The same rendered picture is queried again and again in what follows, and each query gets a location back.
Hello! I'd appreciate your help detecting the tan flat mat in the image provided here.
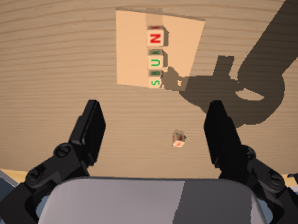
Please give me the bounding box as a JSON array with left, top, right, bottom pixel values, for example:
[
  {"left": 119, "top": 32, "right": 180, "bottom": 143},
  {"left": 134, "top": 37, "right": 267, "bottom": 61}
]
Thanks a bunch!
[{"left": 116, "top": 10, "right": 205, "bottom": 91}]

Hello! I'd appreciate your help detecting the beige block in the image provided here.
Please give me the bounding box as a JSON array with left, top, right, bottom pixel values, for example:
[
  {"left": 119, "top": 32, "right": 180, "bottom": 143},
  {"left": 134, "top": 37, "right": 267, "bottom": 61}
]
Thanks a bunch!
[
  {"left": 148, "top": 50, "right": 163, "bottom": 69},
  {"left": 172, "top": 134, "right": 185, "bottom": 147},
  {"left": 148, "top": 70, "right": 163, "bottom": 88},
  {"left": 147, "top": 25, "right": 164, "bottom": 46}
]

